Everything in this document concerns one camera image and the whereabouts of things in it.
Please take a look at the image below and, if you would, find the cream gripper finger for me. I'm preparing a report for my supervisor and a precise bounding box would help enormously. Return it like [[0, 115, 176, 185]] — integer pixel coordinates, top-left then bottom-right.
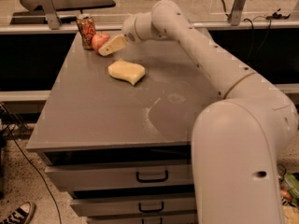
[[98, 34, 127, 56]]

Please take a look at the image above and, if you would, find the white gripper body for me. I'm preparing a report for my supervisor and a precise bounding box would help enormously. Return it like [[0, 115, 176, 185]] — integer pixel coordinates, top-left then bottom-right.
[[121, 12, 152, 44]]

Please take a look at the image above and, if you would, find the red apple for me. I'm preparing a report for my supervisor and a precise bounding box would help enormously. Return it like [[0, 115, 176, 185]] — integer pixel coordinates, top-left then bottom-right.
[[92, 32, 110, 52]]

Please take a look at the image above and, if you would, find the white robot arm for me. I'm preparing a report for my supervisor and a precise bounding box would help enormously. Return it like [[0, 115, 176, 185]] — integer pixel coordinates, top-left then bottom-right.
[[99, 0, 298, 224]]

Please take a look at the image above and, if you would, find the orange soda can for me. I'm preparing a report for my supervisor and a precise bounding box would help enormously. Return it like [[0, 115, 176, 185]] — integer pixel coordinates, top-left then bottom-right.
[[77, 14, 95, 49]]

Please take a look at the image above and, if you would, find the yellow sponge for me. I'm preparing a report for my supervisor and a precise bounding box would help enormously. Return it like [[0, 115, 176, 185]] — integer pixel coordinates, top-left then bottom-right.
[[107, 59, 146, 86]]

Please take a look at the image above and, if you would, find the grey drawer cabinet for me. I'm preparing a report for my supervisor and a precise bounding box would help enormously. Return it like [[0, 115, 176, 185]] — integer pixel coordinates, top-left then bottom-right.
[[27, 37, 218, 219]]

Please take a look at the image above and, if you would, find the top drawer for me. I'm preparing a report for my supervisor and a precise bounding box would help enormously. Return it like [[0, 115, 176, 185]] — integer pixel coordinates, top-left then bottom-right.
[[46, 160, 193, 192]]

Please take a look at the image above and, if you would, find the drawer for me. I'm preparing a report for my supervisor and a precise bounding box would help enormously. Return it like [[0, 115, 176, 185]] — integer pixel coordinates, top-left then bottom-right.
[[87, 213, 199, 224], [70, 193, 196, 217], [46, 160, 193, 192]]

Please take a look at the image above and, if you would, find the middle drawer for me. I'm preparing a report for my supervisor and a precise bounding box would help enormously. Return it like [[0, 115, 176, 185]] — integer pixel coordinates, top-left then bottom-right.
[[70, 193, 196, 217]]

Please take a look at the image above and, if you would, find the bottom drawer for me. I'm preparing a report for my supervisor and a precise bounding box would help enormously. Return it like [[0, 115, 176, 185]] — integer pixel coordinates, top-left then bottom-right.
[[87, 213, 199, 224]]

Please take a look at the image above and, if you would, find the black white sneaker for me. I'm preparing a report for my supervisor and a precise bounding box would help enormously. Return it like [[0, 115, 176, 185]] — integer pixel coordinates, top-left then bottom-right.
[[0, 202, 36, 224]]

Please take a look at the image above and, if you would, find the left metal bracket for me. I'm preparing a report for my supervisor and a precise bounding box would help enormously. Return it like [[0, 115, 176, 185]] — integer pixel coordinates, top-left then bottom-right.
[[39, 0, 61, 30]]

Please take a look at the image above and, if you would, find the metal bracket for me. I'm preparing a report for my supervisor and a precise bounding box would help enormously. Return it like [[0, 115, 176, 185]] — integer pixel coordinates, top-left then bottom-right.
[[228, 0, 246, 26], [39, 0, 61, 30]]

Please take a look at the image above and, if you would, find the right metal bracket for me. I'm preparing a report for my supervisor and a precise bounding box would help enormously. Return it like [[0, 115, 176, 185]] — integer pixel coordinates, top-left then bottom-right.
[[228, 0, 246, 26]]

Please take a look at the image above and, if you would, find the black cable on ledge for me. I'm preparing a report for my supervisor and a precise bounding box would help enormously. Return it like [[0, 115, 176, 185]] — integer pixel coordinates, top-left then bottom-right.
[[218, 0, 292, 54]]

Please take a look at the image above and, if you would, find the black floor cable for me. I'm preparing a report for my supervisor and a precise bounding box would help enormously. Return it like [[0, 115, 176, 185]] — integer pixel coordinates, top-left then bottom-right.
[[3, 121, 64, 224]]

